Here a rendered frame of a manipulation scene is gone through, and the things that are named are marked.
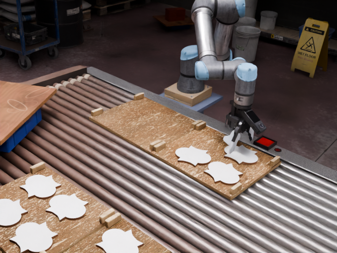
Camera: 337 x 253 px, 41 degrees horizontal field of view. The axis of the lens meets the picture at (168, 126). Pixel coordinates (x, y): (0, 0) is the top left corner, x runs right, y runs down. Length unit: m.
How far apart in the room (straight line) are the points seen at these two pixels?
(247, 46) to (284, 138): 1.81
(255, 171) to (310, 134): 2.39
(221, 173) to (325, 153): 2.26
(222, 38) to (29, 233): 1.29
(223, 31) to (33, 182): 1.11
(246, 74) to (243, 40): 3.82
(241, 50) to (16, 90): 3.78
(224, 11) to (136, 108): 0.62
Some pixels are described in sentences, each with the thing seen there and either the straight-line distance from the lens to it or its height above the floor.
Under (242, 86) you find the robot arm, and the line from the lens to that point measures 1.73.
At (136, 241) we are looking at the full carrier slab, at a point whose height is 0.95.
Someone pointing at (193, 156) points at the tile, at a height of 0.95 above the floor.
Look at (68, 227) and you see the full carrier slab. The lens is 1.52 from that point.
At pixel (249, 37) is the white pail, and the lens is 5.50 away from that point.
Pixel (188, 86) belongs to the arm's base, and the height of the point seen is 0.96.
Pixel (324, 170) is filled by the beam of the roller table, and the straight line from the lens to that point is 1.96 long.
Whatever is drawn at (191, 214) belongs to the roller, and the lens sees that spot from 1.60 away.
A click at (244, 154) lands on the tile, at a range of 1.89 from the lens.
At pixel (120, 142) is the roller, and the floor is 0.91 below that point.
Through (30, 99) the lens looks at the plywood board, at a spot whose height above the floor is 1.04.
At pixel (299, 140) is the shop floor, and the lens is 4.05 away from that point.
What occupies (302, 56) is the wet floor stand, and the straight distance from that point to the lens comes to 5.44.
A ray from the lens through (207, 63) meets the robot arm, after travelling 1.80.
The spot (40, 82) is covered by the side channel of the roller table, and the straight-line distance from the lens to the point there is 2.50.
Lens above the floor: 1.94
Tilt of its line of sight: 29 degrees down
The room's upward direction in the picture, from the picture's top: 3 degrees clockwise
